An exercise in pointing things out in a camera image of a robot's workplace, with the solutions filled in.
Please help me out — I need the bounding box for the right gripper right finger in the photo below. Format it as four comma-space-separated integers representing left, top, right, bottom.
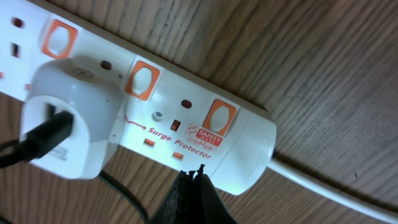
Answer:
194, 164, 237, 224

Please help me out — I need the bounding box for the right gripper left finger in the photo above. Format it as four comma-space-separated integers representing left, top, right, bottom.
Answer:
148, 170, 195, 224

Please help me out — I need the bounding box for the black charging cable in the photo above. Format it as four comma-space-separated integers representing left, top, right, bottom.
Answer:
0, 110, 150, 224

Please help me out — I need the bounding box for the white charger adapter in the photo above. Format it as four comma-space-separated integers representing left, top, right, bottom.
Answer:
20, 59, 124, 179

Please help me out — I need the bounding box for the white power strip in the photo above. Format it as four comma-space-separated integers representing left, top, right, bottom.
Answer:
1, 1, 276, 195

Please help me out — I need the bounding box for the white power strip cord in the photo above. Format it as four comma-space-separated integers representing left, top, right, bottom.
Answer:
267, 157, 398, 224

